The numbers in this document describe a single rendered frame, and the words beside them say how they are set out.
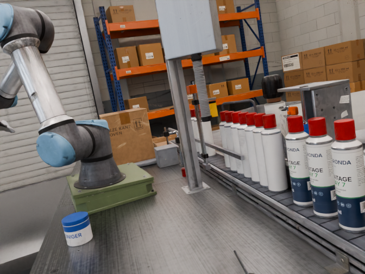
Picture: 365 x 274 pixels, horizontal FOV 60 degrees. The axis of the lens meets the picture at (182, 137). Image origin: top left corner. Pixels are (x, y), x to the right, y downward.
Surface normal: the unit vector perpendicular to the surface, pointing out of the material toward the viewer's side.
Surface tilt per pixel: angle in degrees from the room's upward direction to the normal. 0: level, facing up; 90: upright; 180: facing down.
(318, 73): 89
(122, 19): 91
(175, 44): 90
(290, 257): 0
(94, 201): 90
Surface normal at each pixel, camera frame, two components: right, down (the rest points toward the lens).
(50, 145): -0.36, 0.32
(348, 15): -0.90, 0.22
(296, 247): -0.18, -0.97
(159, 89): 0.40, 0.07
